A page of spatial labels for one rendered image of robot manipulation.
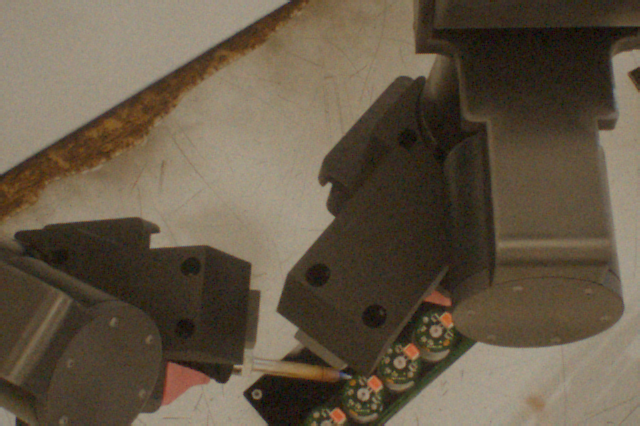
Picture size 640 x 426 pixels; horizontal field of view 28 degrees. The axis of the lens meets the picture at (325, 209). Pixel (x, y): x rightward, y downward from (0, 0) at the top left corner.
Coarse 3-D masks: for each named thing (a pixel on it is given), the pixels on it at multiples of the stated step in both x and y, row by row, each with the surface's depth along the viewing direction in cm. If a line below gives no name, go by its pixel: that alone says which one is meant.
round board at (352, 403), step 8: (352, 376) 73; (360, 376) 73; (344, 384) 73; (360, 384) 73; (344, 392) 73; (352, 392) 73; (376, 392) 73; (384, 392) 73; (344, 400) 73; (352, 400) 73; (368, 400) 72; (376, 400) 72; (352, 408) 72; (360, 408) 72; (368, 408) 72; (376, 408) 72
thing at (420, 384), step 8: (464, 344) 73; (472, 344) 73; (456, 352) 73; (448, 360) 73; (440, 368) 73; (424, 376) 73; (432, 376) 73; (416, 384) 73; (424, 384) 73; (408, 392) 73; (416, 392) 73; (400, 400) 72; (408, 400) 72; (392, 408) 72; (400, 408) 72; (384, 416) 72; (376, 424) 72
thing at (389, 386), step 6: (396, 360) 73; (402, 360) 73; (396, 366) 73; (402, 366) 73; (378, 372) 75; (378, 378) 76; (384, 378) 73; (384, 384) 76; (390, 384) 74; (396, 384) 73; (402, 384) 73; (408, 384) 74; (390, 390) 76; (396, 390) 76; (402, 390) 76
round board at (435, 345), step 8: (432, 312) 74; (440, 312) 74; (432, 320) 74; (416, 328) 74; (424, 328) 73; (416, 336) 73; (424, 336) 73; (448, 336) 73; (456, 336) 73; (424, 344) 73; (432, 344) 73; (440, 344) 73; (448, 344) 73; (432, 352) 73
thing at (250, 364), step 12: (252, 360) 67; (264, 360) 68; (276, 360) 68; (240, 372) 67; (264, 372) 68; (276, 372) 68; (288, 372) 69; (300, 372) 69; (312, 372) 69; (324, 372) 69; (336, 372) 70
